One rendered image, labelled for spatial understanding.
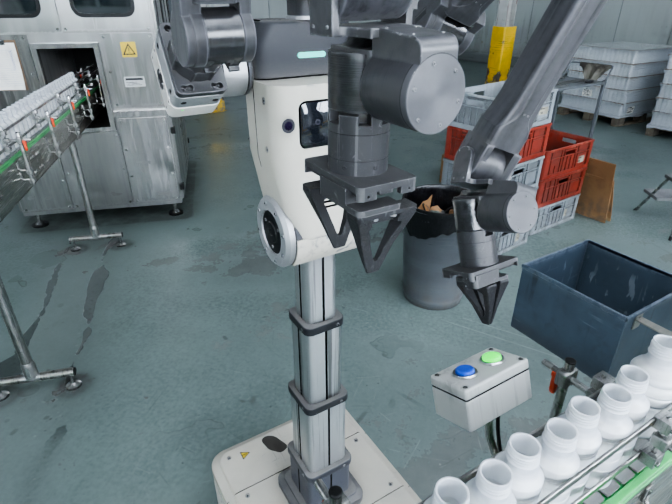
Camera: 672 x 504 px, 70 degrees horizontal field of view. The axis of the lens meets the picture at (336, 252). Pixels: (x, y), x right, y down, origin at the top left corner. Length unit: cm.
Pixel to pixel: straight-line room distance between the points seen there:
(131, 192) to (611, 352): 358
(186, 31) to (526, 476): 71
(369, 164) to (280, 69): 54
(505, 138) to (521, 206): 11
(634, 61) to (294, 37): 717
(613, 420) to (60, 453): 206
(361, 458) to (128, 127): 306
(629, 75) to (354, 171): 758
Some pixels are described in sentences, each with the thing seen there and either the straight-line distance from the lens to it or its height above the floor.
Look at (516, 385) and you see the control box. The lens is 84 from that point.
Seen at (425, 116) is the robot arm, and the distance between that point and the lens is 37.
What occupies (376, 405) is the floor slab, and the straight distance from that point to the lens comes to 229.
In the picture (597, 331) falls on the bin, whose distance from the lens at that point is 142.
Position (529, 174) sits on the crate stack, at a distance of 357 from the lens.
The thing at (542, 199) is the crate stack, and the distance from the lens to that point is 394.
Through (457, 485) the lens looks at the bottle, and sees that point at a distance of 60.
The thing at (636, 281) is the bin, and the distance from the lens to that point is 169.
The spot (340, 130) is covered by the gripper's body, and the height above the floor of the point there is 153.
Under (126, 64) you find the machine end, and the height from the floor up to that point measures 120.
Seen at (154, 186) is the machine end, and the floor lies 28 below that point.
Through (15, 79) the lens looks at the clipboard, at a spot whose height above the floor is 113.
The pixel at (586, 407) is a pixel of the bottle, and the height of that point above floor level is 115.
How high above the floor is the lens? 163
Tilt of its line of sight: 28 degrees down
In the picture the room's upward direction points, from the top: straight up
